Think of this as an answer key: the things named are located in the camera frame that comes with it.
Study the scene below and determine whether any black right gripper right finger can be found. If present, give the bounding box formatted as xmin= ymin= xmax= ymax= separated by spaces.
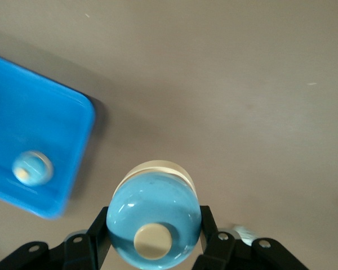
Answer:
xmin=191 ymin=205 xmax=310 ymax=270

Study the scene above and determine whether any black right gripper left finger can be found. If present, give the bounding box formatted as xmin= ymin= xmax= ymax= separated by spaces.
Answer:
xmin=0 ymin=206 xmax=113 ymax=270

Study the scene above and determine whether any light blue call bell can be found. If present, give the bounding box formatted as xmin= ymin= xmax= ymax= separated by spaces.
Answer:
xmin=105 ymin=160 xmax=201 ymax=270
xmin=11 ymin=151 xmax=54 ymax=187

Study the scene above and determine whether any blue plastic tray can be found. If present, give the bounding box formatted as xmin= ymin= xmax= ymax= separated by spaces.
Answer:
xmin=0 ymin=52 xmax=96 ymax=220

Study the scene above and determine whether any brown table cover sheet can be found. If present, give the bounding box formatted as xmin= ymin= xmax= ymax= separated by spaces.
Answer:
xmin=0 ymin=0 xmax=338 ymax=270

